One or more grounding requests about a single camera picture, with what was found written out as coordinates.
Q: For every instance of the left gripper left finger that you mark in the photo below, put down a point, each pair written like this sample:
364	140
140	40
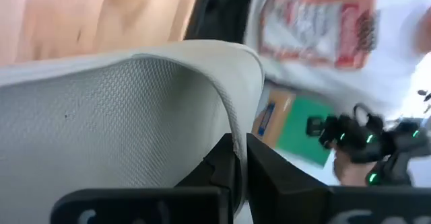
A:
151	207

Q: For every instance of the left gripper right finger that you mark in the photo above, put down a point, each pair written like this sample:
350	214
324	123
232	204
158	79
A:
286	200

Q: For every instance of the grey slide sandal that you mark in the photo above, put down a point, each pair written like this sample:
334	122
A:
118	116

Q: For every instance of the person's hand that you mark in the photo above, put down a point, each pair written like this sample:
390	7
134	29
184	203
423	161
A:
350	173

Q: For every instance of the green and orange board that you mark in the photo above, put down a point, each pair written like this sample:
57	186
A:
303	130

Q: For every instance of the black metal table frame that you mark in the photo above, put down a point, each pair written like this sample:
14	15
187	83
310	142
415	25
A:
219	12

